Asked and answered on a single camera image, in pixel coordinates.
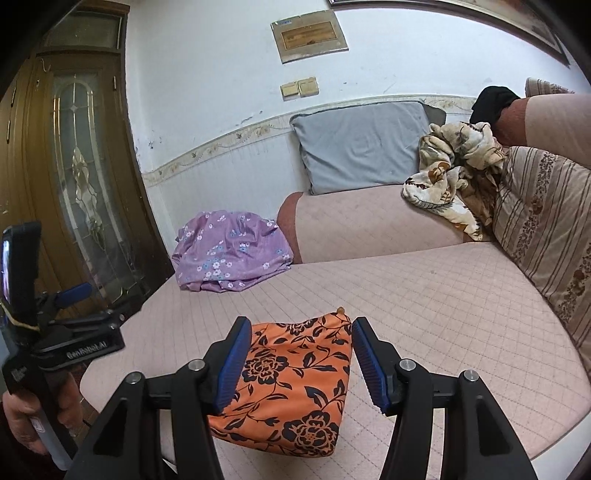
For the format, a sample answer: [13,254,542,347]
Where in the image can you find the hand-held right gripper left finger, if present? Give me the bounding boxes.
[62,316,254,480]

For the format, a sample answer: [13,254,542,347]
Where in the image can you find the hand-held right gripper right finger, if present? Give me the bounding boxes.
[351,316,539,480]

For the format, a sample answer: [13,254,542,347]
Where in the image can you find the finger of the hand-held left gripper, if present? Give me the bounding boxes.
[36,282,93,320]
[62,294,145,332]

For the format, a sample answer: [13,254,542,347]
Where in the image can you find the orange black floral blouse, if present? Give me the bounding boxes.
[205,308,354,457]

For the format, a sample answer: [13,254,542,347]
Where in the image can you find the person's left hand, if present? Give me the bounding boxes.
[2,368,85,457]

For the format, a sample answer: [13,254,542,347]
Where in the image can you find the pink quilted sofa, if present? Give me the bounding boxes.
[79,92,591,462]

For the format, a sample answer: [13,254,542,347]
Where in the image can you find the purple floral cloth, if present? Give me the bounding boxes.
[171,210,295,292]

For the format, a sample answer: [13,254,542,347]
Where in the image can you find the wooden door with glass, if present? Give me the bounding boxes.
[0,9,174,315]

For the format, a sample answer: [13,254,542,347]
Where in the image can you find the beige floral blanket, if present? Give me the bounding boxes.
[401,121,509,243]

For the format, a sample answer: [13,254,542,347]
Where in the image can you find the grey pillow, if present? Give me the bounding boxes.
[290,100,437,195]

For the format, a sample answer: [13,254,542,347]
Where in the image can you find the brown striped pillow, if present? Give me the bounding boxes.
[492,145,591,352]

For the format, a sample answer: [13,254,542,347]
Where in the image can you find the black cloth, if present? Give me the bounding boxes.
[470,85,522,132]

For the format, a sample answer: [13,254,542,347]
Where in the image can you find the beige patterned cushion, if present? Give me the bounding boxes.
[525,77,577,97]

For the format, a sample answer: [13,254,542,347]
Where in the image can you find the wall panel box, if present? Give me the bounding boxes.
[271,8,349,64]

